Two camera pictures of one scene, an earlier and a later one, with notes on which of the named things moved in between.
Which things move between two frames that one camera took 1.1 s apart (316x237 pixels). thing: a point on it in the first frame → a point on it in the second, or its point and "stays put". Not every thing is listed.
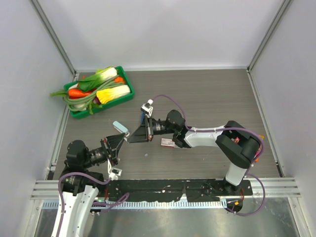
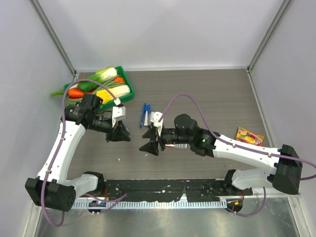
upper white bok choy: (101, 74) stays put
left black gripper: (112, 143) → (119, 133)
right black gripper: (145, 132) → (151, 146)
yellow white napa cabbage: (105, 95) stays put
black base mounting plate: (167, 190) stays put
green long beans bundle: (81, 104) stays put
